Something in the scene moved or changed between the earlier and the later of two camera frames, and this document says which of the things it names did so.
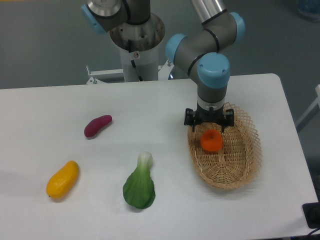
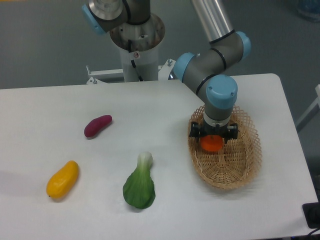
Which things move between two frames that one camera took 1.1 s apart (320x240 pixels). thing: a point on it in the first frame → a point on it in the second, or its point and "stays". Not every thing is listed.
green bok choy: [139, 190] stays
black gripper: [202, 115] → [229, 131]
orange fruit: [211, 140] stays
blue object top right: [309, 9] stays
